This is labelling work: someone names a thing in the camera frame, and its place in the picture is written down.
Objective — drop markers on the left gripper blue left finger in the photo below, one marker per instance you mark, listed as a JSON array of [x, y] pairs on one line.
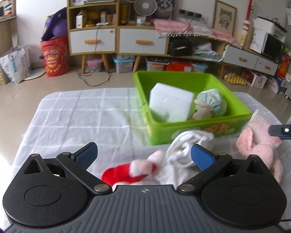
[[85, 156]]

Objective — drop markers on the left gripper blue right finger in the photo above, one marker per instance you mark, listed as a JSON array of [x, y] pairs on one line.
[[202, 157]]

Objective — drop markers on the white sock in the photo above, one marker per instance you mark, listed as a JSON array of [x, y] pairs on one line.
[[179, 152]]

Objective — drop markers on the red santa plush toy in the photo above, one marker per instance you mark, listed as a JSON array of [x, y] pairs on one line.
[[135, 172]]

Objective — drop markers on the pink plush rabbit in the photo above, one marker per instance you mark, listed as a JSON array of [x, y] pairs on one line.
[[255, 140]]

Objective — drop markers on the white cloth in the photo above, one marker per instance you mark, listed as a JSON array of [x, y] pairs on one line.
[[175, 174]]

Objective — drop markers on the grey checked tablecloth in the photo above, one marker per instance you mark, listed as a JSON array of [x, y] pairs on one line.
[[111, 117]]

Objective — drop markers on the green plastic storage bin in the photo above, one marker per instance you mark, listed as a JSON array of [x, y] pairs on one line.
[[231, 122]]

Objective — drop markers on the white foam block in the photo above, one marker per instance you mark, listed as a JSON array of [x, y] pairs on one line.
[[170, 104]]

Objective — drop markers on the yellow egg tray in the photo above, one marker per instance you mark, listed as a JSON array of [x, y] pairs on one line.
[[234, 79]]

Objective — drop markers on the white microwave oven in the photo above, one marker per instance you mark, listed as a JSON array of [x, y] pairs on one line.
[[266, 45]]

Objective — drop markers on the red cardboard box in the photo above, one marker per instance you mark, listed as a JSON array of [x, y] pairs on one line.
[[179, 65]]

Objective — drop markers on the clear storage box blue lid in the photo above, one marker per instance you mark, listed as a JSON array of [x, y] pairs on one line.
[[123, 63]]

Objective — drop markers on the low wooden tv bench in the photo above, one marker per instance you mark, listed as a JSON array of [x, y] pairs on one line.
[[233, 56]]

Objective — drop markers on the white printer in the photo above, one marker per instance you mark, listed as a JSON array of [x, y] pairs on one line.
[[270, 27]]

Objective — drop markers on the red printed bag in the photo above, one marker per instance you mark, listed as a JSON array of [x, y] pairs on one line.
[[55, 55]]

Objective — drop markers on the black box under bench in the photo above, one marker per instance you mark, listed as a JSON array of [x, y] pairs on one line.
[[180, 46]]

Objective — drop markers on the white paper shopping bag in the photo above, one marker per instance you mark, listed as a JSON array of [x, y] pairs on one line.
[[16, 63]]

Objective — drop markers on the wooden shelf cabinet with drawers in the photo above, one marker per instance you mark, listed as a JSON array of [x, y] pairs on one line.
[[96, 29]]

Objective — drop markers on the framed cartoon picture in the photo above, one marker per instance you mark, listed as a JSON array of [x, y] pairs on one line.
[[224, 18]]

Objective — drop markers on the purple plush toy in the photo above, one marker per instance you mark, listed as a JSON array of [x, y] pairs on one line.
[[56, 25]]

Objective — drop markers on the pink table runner cloth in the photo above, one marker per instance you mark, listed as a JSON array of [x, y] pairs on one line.
[[169, 28]]

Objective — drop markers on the framed cat picture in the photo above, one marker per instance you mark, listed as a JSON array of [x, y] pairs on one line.
[[166, 9]]

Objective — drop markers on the small white desk fan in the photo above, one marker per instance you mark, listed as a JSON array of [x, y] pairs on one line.
[[143, 9]]

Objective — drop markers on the red hanging wall ornament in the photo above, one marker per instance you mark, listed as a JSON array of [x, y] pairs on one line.
[[246, 24]]

